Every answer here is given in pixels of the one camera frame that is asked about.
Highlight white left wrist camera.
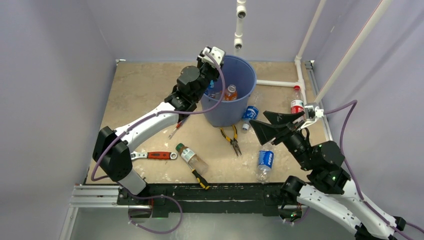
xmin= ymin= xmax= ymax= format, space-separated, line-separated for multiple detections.
xmin=198 ymin=46 xmax=226 ymax=67

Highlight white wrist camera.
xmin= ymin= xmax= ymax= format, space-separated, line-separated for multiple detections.
xmin=198 ymin=46 xmax=226 ymax=67
xmin=300 ymin=102 xmax=324 ymax=129

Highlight blue plastic bin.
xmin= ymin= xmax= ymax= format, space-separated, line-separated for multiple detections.
xmin=200 ymin=55 xmax=257 ymax=128

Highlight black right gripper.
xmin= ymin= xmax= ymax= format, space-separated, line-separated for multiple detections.
xmin=248 ymin=110 xmax=313 ymax=170

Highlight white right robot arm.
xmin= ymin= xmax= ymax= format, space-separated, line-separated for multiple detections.
xmin=249 ymin=111 xmax=407 ymax=240

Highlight Pepsi bottle blue label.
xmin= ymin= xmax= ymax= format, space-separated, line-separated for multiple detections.
xmin=205 ymin=80 xmax=216 ymax=99

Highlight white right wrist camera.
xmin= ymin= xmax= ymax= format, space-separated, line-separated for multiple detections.
xmin=300 ymin=102 xmax=324 ymax=129

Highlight yellow handled pliers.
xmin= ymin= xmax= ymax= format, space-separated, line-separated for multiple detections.
xmin=219 ymin=124 xmax=242 ymax=156

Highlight red handled adjustable wrench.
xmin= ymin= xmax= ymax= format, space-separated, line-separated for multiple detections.
xmin=130 ymin=151 xmax=178 ymax=161

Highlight aluminium frame rail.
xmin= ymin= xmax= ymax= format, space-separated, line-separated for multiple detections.
xmin=59 ymin=185 xmax=153 ymax=240

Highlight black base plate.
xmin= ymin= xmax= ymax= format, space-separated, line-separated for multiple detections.
xmin=117 ymin=182 xmax=299 ymax=218

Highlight orange tea bottle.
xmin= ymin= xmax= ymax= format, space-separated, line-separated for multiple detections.
xmin=223 ymin=84 xmax=238 ymax=101

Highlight overhead white camera mount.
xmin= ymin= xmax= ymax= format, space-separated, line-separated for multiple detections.
xmin=233 ymin=0 xmax=247 ymax=55

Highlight Starbucks bottle green cap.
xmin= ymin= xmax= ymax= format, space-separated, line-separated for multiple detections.
xmin=175 ymin=143 xmax=209 ymax=175

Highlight clear bottle white cap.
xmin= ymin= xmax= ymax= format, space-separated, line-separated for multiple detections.
xmin=241 ymin=93 xmax=261 ymax=133

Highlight red label bottle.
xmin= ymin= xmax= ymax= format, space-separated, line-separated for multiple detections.
xmin=290 ymin=85 xmax=304 ymax=114

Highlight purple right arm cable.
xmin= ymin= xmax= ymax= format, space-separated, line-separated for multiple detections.
xmin=283 ymin=99 xmax=424 ymax=240

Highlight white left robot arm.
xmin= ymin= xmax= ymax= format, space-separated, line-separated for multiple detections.
xmin=90 ymin=50 xmax=225 ymax=205

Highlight white pipe frame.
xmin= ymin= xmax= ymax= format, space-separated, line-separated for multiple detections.
xmin=243 ymin=0 xmax=396 ymax=110

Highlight small clear bottle blue cap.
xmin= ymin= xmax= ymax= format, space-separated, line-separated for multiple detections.
xmin=256 ymin=142 xmax=275 ymax=184

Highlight blue red screwdriver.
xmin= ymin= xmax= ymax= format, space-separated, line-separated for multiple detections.
xmin=168 ymin=120 xmax=185 ymax=139

